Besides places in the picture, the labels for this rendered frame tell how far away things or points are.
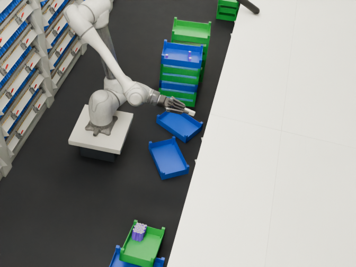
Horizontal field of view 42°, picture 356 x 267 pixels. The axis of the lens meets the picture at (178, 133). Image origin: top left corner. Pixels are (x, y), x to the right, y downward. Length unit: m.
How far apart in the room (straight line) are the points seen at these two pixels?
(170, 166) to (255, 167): 2.16
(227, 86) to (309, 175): 0.37
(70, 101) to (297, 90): 2.59
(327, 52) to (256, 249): 0.80
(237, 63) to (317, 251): 0.65
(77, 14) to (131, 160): 1.12
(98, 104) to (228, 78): 1.73
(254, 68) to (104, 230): 1.83
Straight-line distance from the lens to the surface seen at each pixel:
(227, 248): 1.04
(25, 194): 3.23
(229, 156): 1.19
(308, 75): 1.50
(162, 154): 3.38
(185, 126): 3.59
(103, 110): 3.05
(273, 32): 1.64
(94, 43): 2.81
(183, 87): 3.62
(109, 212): 3.09
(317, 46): 1.64
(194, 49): 3.63
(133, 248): 2.87
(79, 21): 2.81
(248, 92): 1.37
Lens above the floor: 2.60
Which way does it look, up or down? 47 degrees down
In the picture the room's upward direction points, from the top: 8 degrees clockwise
